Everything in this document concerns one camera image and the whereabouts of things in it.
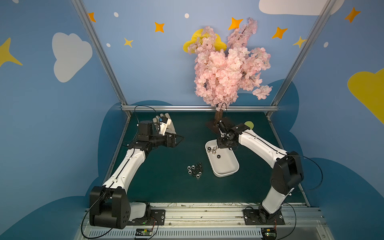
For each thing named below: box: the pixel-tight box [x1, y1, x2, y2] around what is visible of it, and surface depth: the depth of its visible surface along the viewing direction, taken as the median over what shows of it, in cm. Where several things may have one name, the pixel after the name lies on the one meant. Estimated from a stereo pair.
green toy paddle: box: [244, 121, 255, 130], surface depth 117 cm
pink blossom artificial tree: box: [188, 17, 272, 122], surface depth 72 cm
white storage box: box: [205, 139, 240, 178], surface depth 96 cm
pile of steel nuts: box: [187, 162, 203, 179], surface depth 92 cm
